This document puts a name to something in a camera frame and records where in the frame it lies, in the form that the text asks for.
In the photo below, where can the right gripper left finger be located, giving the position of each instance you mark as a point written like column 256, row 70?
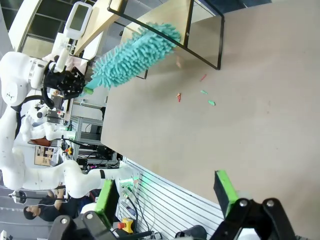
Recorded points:
column 107, row 200

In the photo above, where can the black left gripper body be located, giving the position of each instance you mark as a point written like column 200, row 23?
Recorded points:
column 55, row 81

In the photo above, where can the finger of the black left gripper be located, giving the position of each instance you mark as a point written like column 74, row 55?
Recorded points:
column 75, row 77
column 72, row 93

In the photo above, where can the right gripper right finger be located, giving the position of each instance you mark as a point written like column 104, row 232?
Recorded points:
column 226, row 195

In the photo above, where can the teal chenille duster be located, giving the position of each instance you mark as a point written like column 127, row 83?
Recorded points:
column 130, row 60

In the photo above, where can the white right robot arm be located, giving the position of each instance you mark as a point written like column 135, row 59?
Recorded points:
column 75, row 180

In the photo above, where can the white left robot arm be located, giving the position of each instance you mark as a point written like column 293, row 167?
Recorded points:
column 15, row 75

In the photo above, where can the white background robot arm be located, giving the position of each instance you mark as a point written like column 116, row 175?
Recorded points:
column 37, row 127

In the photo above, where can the yellow red emergency stop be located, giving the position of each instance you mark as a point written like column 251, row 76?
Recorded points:
column 125, row 225

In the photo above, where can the aluminium equipment rack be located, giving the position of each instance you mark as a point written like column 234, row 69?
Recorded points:
column 86, row 136

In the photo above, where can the white slatted side panel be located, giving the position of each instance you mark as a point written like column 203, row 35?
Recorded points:
column 175, row 200

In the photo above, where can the seated man black shirt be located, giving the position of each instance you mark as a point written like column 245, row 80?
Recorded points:
column 50, row 211

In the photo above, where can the white box screen device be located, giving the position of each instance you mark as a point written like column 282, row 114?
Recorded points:
column 77, row 17

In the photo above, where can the patterned board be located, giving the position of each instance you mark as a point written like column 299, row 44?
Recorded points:
column 43, row 155

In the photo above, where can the small green paper scrap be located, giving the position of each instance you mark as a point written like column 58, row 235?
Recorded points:
column 204, row 92

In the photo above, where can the orange red paper scrap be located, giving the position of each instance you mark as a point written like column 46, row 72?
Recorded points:
column 178, row 97

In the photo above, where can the black frame wooden shelf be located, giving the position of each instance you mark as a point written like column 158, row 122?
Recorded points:
column 175, row 15

